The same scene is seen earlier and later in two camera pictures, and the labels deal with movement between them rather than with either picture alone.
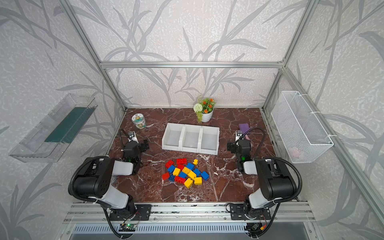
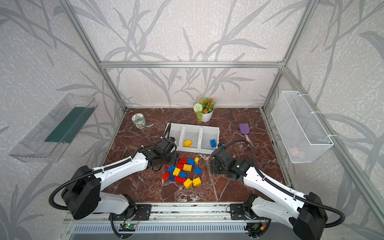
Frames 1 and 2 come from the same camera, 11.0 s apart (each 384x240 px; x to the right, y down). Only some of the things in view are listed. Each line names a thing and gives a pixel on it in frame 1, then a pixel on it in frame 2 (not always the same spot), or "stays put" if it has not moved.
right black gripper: x=241 y=145 -> x=214 y=162
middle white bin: x=190 y=138 stays put
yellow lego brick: x=176 y=171 stays put
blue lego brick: x=197 y=171 stays put
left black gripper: x=132 y=145 -> x=167 y=156
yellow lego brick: x=186 y=170 -> x=188 y=143
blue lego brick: x=190 y=166 -> x=213 y=143
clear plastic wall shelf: x=50 y=140 stays put
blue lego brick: x=205 y=175 -> x=191 y=162
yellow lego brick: x=192 y=175 -> x=187 y=167
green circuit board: x=127 y=227 stays put
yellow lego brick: x=198 y=181 stays put
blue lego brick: x=182 y=174 stays put
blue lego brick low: x=171 y=178 stays put
